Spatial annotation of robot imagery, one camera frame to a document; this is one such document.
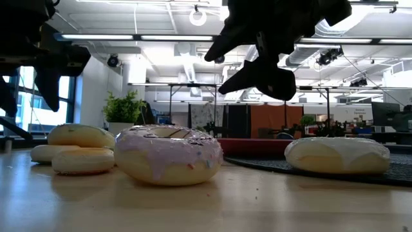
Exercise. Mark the orange partition wall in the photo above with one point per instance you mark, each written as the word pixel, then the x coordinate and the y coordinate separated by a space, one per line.
pixel 273 119

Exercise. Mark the orange frosted donut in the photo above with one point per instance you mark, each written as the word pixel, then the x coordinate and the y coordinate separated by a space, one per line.
pixel 82 161

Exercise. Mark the black metal frame rig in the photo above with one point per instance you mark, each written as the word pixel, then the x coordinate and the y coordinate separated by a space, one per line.
pixel 193 85

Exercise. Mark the silver ventilation duct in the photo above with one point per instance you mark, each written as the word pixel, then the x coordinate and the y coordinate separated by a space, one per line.
pixel 302 54

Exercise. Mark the pale yellow frosted donut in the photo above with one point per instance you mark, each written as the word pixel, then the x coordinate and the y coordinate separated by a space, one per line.
pixel 80 137

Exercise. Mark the black ceiling mounted device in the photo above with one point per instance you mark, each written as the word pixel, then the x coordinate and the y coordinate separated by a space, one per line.
pixel 359 83

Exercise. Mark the black low window ledge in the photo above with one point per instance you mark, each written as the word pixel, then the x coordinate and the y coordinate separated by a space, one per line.
pixel 32 141

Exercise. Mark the black computer monitor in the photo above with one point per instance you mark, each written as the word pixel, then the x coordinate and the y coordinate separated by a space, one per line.
pixel 386 114

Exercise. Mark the black ceiling camera cluster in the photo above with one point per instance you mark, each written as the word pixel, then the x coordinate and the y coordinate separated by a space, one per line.
pixel 326 58

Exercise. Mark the green plant in white pot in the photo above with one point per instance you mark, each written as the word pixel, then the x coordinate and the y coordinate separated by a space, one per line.
pixel 122 109

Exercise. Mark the small green background plant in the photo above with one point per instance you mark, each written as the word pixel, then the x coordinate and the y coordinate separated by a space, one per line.
pixel 307 120

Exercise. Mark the blue round chair back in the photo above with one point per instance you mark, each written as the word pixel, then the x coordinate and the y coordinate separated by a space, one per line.
pixel 284 136

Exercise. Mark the person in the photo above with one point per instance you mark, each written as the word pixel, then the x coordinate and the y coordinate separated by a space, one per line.
pixel 405 119

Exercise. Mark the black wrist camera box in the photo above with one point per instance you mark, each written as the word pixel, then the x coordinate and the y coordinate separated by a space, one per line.
pixel 338 11

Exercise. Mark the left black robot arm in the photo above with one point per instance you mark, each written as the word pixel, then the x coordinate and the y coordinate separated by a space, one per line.
pixel 19 19

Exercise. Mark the black curtain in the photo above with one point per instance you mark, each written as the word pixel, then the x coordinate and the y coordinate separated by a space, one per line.
pixel 238 119

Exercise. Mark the background black robot arm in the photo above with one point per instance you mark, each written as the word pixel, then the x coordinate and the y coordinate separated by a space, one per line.
pixel 212 128

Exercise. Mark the black slanted bracket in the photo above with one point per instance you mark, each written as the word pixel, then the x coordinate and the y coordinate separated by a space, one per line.
pixel 16 128

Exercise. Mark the grey patterned curtain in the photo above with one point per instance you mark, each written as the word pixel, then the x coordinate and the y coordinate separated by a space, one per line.
pixel 202 114

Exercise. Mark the small white post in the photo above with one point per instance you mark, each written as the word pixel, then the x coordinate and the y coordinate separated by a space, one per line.
pixel 8 146

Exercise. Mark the red plate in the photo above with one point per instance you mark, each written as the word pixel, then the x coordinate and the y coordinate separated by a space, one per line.
pixel 251 147

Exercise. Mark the dark woven round mat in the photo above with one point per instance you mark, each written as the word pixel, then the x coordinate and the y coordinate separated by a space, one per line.
pixel 257 164

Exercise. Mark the black ceiling spot lamp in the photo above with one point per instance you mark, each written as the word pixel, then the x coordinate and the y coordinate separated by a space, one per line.
pixel 112 61
pixel 220 60

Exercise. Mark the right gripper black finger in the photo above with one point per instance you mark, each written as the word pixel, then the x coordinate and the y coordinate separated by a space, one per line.
pixel 225 46
pixel 273 80

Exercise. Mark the purple frosted sprinkled donut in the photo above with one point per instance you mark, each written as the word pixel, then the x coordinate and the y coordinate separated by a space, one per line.
pixel 167 154

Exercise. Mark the green frosted donut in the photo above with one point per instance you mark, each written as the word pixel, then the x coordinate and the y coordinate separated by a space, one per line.
pixel 42 154

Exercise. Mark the blue storage box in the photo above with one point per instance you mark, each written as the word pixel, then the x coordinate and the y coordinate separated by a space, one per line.
pixel 363 131

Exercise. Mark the white frosted donut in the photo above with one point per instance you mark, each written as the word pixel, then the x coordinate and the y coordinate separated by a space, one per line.
pixel 334 158

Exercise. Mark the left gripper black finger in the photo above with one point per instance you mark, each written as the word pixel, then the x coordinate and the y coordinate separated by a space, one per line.
pixel 50 87
pixel 6 96

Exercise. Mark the long ceiling light bar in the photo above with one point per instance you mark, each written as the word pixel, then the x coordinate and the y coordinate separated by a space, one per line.
pixel 96 37

